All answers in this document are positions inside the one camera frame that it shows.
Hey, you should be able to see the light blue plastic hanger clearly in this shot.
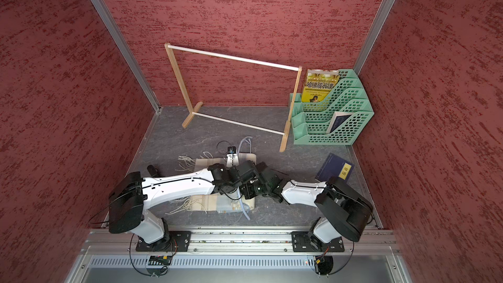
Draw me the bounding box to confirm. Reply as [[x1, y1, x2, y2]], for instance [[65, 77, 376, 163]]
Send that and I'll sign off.
[[237, 136, 253, 221]]

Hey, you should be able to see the blue beige plaid scarf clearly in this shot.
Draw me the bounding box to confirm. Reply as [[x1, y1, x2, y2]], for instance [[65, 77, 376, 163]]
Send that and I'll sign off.
[[165, 151, 255, 216]]

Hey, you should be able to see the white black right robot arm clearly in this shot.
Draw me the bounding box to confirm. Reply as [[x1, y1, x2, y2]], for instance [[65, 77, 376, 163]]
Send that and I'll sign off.
[[235, 161, 373, 243]]

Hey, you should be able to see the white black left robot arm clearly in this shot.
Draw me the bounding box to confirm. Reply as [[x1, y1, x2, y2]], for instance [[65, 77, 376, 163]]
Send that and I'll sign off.
[[108, 161, 259, 244]]

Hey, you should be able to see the dark blue book yellow label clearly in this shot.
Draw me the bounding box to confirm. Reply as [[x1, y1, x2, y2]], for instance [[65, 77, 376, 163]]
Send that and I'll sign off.
[[315, 153, 354, 182]]

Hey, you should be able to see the wooden rack with white rods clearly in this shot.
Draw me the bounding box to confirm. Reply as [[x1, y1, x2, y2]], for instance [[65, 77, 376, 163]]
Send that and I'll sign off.
[[165, 43, 303, 153]]

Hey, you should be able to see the small black cylinder object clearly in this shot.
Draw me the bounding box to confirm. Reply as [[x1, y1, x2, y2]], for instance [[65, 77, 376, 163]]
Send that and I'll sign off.
[[147, 165, 160, 178]]

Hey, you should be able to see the green plastic file organizer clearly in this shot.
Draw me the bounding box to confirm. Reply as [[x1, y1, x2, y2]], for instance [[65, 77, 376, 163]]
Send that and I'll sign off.
[[289, 69, 375, 145]]

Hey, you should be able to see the dark book in organizer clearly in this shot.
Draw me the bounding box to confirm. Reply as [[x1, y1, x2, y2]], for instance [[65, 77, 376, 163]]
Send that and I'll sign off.
[[326, 111, 353, 134]]

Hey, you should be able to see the yellow book in organizer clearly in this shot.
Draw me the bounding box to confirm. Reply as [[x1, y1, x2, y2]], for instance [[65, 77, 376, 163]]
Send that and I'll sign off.
[[301, 69, 341, 103]]

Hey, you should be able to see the aluminium corner profile left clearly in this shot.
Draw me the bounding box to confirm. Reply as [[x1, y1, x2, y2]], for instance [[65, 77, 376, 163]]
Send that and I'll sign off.
[[90, 0, 162, 114]]

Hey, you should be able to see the aluminium corner profile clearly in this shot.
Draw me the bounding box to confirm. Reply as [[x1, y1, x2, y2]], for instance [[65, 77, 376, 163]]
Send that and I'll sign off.
[[90, 0, 162, 114], [353, 0, 396, 75]]

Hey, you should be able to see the aluminium corner profile right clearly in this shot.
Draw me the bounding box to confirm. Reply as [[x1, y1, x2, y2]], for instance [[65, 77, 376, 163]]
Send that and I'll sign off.
[[353, 0, 396, 75]]

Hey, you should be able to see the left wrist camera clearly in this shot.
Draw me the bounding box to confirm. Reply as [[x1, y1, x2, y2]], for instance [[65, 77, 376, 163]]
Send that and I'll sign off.
[[226, 146, 237, 155]]

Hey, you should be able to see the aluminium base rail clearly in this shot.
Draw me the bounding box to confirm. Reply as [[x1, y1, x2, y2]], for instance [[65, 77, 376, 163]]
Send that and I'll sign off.
[[80, 226, 402, 255]]

